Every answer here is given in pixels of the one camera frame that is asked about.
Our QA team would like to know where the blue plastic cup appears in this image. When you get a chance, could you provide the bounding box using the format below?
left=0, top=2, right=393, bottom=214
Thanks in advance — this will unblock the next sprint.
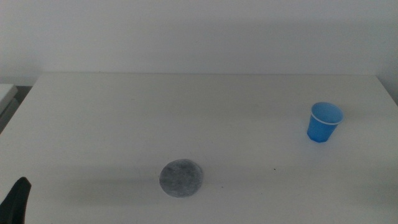
left=307, top=101, right=345, bottom=144

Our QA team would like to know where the grey round cup mat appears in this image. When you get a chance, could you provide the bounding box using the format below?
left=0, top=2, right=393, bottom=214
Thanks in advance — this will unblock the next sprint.
left=159, top=158, right=204, bottom=198

